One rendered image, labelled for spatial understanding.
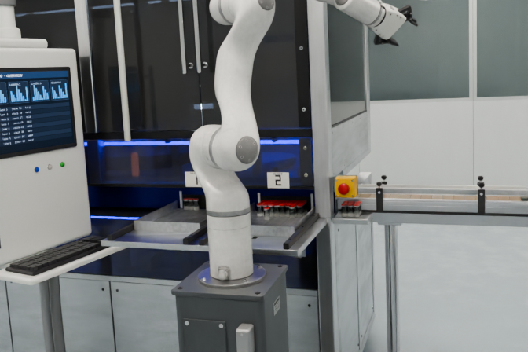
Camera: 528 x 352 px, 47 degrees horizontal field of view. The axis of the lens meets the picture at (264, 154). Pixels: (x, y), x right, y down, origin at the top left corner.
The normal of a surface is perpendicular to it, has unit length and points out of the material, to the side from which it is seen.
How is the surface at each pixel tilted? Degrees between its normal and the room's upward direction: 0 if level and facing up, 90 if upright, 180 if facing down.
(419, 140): 90
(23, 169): 90
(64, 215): 90
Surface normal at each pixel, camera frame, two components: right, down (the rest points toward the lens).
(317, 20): -0.32, 0.15
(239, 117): 0.40, -0.42
